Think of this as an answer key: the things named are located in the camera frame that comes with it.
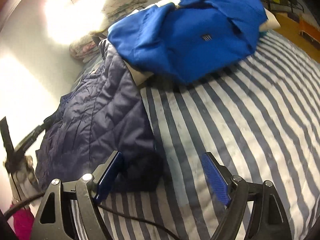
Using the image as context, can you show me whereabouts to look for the navy quilted puffer jacket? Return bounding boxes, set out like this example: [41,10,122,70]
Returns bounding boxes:
[35,40,163,192]

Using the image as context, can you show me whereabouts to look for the blue white striped blanket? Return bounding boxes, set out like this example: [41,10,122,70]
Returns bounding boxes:
[105,31,319,239]

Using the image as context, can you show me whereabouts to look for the folded floral quilt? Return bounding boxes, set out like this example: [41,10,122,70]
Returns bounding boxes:
[69,0,148,63]

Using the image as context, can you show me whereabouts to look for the bright blue white jacket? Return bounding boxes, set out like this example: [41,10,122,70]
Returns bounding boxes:
[107,0,269,84]

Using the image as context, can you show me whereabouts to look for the orange covered low bench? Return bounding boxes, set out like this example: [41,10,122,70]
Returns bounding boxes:
[299,17,320,43]

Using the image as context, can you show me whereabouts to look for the black cable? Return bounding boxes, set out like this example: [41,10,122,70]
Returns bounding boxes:
[3,189,181,240]

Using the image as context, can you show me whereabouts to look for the ring light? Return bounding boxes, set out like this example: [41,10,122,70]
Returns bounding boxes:
[44,0,106,45]

